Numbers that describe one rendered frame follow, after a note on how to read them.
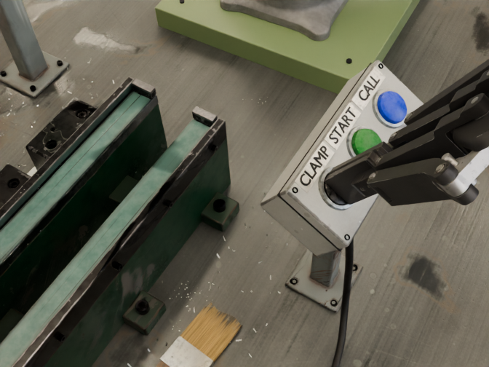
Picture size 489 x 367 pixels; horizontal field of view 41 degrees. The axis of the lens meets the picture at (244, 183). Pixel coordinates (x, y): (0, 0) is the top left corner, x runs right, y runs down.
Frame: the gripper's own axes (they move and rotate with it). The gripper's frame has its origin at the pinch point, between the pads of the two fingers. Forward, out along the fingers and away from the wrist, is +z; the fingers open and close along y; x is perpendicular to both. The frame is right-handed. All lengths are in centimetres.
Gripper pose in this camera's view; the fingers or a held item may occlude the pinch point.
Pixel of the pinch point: (366, 175)
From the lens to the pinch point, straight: 51.0
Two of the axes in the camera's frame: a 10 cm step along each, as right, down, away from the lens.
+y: -5.3, 7.1, -4.7
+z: -4.2, 2.6, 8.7
